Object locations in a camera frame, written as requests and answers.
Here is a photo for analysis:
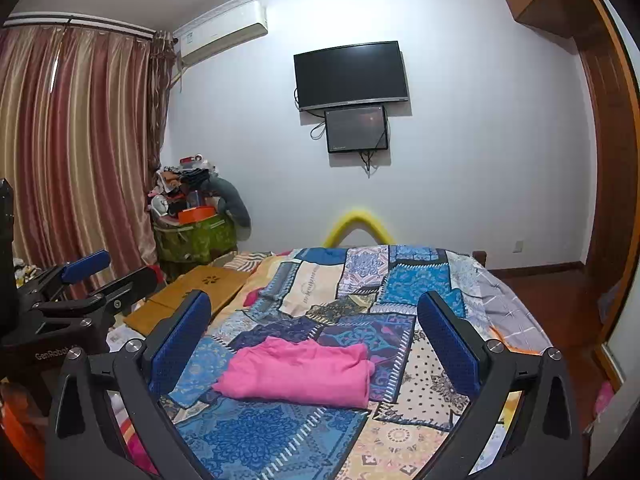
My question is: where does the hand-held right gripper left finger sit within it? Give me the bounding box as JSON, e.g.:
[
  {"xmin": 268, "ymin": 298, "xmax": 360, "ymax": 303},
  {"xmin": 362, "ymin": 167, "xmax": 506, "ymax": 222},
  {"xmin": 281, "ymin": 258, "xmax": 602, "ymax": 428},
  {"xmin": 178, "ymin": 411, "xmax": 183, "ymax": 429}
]
[{"xmin": 45, "ymin": 289, "xmax": 214, "ymax": 480}]

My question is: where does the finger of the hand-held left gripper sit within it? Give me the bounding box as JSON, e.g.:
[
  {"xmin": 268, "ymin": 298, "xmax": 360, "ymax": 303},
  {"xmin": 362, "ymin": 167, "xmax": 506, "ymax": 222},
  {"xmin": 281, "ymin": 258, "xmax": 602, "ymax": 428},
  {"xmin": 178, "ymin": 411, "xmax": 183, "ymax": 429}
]
[
  {"xmin": 20, "ymin": 249, "xmax": 112, "ymax": 307},
  {"xmin": 32, "ymin": 266, "xmax": 160, "ymax": 324}
]

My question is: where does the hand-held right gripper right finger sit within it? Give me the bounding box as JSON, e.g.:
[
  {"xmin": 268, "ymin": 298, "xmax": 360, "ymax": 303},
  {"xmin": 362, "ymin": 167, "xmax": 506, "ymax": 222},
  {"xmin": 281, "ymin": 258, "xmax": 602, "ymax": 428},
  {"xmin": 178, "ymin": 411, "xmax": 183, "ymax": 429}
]
[{"xmin": 416, "ymin": 290, "xmax": 585, "ymax": 480}]

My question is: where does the pink knit cardigan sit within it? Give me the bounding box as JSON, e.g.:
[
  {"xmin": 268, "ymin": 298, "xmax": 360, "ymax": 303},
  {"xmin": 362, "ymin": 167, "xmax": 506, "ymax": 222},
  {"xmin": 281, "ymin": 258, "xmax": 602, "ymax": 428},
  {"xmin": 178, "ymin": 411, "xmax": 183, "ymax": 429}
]
[{"xmin": 212, "ymin": 336, "xmax": 376, "ymax": 409}]

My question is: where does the person's left forearm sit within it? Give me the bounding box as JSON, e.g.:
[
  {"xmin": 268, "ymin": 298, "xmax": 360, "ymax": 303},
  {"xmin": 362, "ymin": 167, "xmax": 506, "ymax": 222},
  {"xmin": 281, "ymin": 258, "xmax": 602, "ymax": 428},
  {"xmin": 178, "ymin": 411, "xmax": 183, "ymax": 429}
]
[{"xmin": 0, "ymin": 384, "xmax": 49, "ymax": 480}]

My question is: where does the orange yellow fleece blanket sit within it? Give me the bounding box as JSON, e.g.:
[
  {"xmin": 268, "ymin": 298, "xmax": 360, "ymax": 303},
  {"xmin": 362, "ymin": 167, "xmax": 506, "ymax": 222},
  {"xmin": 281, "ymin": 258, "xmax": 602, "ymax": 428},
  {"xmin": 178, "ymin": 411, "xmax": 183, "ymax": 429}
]
[{"xmin": 487, "ymin": 324, "xmax": 526, "ymax": 466}]

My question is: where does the grey checked bed sheet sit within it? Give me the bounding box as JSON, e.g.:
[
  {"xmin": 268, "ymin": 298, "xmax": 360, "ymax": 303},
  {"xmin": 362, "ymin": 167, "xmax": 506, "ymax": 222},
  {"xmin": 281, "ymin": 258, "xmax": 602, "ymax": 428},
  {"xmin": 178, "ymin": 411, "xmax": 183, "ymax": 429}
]
[{"xmin": 447, "ymin": 249, "xmax": 554, "ymax": 357}]

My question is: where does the orange box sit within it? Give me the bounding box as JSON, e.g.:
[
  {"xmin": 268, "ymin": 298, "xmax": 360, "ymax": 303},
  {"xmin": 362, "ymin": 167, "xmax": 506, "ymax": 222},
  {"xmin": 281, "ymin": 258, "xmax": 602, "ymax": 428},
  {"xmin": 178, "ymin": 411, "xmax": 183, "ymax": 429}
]
[{"xmin": 177, "ymin": 205, "xmax": 219, "ymax": 226}]

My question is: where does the patchwork print bed sheet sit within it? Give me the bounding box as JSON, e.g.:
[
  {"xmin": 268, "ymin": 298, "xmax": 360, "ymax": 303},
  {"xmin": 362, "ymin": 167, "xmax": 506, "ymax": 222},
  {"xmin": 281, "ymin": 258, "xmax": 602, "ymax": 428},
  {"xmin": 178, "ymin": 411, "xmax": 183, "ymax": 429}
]
[{"xmin": 160, "ymin": 244, "xmax": 507, "ymax": 480}]

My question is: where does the pile of mixed clutter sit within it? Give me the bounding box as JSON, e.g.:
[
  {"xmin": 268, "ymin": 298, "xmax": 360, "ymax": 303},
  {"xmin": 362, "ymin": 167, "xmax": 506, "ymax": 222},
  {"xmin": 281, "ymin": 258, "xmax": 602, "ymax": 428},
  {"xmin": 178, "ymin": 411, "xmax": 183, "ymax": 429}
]
[{"xmin": 147, "ymin": 152, "xmax": 221, "ymax": 224}]

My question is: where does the red striped curtain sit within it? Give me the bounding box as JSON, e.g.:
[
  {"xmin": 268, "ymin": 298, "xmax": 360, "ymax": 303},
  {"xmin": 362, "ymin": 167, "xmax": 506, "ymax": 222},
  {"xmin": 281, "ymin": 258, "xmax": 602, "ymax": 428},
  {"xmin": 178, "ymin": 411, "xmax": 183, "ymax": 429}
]
[{"xmin": 0, "ymin": 27, "xmax": 176, "ymax": 302}]

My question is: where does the pink patterned blanket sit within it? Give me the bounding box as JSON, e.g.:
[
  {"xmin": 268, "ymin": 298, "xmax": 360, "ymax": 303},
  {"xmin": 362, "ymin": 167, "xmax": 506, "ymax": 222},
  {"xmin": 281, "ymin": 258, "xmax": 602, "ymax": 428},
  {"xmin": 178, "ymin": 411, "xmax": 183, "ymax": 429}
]
[{"xmin": 122, "ymin": 425, "xmax": 161, "ymax": 479}]

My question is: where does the yellow foam tube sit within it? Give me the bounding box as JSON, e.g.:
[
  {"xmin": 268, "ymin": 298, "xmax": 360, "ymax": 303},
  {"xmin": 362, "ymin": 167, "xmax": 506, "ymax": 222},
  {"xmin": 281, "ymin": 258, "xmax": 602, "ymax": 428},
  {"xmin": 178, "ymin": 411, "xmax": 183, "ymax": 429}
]
[{"xmin": 322, "ymin": 206, "xmax": 393, "ymax": 249}]

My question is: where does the pink plastic item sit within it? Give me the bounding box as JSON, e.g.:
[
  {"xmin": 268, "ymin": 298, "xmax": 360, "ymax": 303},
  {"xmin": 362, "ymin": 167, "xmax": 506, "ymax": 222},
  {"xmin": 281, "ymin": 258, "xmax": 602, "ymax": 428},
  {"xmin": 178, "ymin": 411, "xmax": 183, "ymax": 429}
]
[{"xmin": 594, "ymin": 380, "xmax": 615, "ymax": 418}]

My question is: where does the white air conditioner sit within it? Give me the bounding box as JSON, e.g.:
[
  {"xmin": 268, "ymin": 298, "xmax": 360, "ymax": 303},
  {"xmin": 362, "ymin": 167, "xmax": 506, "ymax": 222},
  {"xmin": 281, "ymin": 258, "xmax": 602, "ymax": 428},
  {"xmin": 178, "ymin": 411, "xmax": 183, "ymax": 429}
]
[{"xmin": 172, "ymin": 0, "xmax": 268, "ymax": 67}]

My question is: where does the small black wall monitor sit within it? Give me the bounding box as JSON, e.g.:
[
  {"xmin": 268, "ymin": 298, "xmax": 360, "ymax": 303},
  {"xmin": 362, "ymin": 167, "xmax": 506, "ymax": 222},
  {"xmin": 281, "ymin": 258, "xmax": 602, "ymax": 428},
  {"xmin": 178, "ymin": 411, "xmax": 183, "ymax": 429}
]
[{"xmin": 324, "ymin": 104, "xmax": 390, "ymax": 155}]

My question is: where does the white curtain rail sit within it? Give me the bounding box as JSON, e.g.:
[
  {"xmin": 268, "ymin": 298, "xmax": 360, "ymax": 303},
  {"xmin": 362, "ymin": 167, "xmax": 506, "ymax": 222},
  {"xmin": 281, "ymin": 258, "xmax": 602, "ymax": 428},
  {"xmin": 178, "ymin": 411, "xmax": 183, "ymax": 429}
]
[{"xmin": 0, "ymin": 12, "xmax": 157, "ymax": 39}]

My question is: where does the wooden door frame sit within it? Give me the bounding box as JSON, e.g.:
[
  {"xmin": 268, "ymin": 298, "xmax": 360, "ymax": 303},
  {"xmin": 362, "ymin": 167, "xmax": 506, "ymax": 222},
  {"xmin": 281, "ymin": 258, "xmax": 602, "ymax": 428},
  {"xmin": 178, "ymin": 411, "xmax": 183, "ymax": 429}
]
[{"xmin": 565, "ymin": 0, "xmax": 640, "ymax": 377}]

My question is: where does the large black wall television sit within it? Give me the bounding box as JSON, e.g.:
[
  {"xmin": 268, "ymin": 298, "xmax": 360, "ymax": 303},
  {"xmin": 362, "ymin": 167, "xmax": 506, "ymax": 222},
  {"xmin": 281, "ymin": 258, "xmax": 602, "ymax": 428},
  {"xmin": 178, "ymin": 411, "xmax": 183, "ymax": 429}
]
[{"xmin": 293, "ymin": 41, "xmax": 411, "ymax": 112}]

